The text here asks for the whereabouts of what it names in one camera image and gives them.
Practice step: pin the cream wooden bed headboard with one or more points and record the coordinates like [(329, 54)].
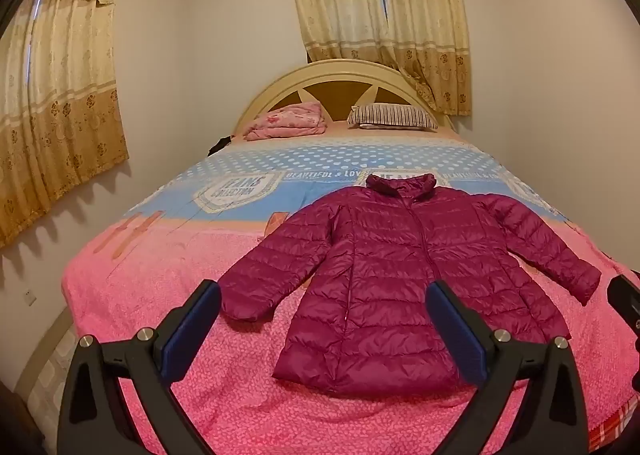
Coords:
[(280, 85)]

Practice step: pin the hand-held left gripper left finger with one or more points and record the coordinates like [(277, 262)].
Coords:
[(187, 335)]

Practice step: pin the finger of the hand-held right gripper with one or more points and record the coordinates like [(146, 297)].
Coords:
[(624, 296)]

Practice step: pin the white wall socket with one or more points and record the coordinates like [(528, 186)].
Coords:
[(30, 297)]

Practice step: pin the magenta quilted puffer jacket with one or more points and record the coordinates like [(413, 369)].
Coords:
[(390, 285)]

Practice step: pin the pink and blue printed bedspread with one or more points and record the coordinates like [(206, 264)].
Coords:
[(175, 245)]

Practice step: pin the wide beige floral curtain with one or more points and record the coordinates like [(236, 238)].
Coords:
[(60, 110)]

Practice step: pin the red plaid cloth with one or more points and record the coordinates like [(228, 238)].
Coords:
[(617, 427)]

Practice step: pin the white quilted mattress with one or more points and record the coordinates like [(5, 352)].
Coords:
[(52, 385)]

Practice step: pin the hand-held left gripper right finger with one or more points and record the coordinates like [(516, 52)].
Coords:
[(457, 335)]

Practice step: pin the folded pink floral blanket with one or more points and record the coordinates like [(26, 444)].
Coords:
[(290, 121)]

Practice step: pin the black object beside bed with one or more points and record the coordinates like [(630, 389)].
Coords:
[(220, 144)]

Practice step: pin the striped pillow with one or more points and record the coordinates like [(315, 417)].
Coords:
[(395, 116)]

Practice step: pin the narrow beige floral curtain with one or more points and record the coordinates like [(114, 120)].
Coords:
[(340, 10)]

